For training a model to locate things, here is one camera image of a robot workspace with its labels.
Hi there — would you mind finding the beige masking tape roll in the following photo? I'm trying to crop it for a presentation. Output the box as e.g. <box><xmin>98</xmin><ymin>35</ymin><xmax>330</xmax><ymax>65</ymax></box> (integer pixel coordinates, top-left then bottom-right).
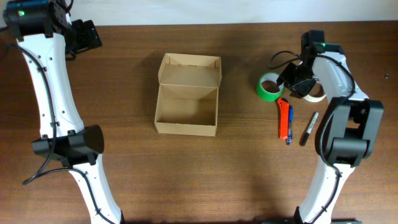
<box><xmin>304</xmin><ymin>83</ymin><xmax>326</xmax><ymax>103</ymax></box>

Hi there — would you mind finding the blue pen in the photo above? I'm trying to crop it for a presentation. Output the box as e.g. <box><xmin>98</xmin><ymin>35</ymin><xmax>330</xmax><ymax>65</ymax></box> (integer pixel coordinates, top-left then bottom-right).
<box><xmin>287</xmin><ymin>105</ymin><xmax>294</xmax><ymax>146</ymax></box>

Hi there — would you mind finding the orange utility knife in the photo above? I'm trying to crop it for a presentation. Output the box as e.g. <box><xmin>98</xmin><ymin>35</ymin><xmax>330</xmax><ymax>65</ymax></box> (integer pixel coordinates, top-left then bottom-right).
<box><xmin>277</xmin><ymin>98</ymin><xmax>290</xmax><ymax>140</ymax></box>

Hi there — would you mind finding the green tape roll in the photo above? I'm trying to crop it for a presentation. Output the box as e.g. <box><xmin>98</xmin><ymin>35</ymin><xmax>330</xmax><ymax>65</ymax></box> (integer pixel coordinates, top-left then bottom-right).
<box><xmin>256</xmin><ymin>72</ymin><xmax>285</xmax><ymax>101</ymax></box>

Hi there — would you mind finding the brown cardboard box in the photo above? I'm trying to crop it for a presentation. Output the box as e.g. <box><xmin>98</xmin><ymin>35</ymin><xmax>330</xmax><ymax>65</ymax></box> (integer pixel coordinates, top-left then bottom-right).
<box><xmin>154</xmin><ymin>53</ymin><xmax>222</xmax><ymax>137</ymax></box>

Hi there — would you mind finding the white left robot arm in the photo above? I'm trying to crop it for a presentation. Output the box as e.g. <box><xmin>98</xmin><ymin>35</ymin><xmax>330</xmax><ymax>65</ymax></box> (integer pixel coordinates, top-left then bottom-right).
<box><xmin>3</xmin><ymin>0</ymin><xmax>125</xmax><ymax>223</ymax></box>

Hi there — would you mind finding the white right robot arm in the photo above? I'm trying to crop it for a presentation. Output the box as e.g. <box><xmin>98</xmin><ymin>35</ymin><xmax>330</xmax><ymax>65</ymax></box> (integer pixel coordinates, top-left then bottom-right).
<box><xmin>277</xmin><ymin>30</ymin><xmax>384</xmax><ymax>223</ymax></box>

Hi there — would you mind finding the black marker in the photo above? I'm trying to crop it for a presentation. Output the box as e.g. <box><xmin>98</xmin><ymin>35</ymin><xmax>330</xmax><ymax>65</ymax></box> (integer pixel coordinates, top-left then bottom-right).
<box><xmin>300</xmin><ymin>112</ymin><xmax>319</xmax><ymax>146</ymax></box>

